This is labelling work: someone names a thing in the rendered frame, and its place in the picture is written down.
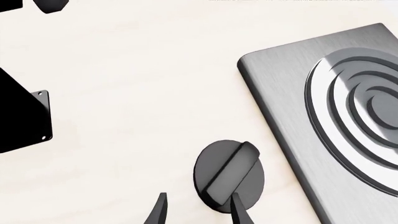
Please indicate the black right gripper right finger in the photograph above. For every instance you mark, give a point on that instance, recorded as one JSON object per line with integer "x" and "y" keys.
{"x": 238, "y": 211}

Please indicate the flat black stove plate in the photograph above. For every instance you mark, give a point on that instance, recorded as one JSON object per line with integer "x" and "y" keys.
{"x": 289, "y": 98}

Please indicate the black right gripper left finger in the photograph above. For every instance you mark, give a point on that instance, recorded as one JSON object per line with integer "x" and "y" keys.
{"x": 159, "y": 211}

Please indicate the round black stove knob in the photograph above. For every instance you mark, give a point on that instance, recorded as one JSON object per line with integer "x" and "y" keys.
{"x": 230, "y": 172}

